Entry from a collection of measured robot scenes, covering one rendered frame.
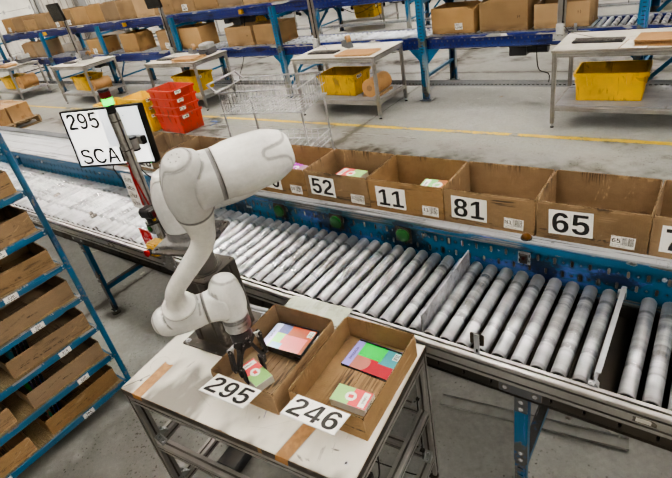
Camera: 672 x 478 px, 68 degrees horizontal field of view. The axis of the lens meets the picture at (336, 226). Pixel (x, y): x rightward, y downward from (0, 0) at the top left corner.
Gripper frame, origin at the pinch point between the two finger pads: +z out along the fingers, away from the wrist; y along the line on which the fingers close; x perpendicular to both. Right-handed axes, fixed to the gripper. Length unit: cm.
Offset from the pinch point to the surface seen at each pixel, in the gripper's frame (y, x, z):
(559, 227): 119, -47, -15
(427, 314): 62, -27, 2
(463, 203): 108, -9, -19
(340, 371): 22.1, -21.2, 3.8
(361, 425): 9.5, -47.2, -2.1
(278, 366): 8.5, -1.7, 3.8
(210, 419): -20.7, -2.6, 4.8
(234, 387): -10.7, -7.6, -6.0
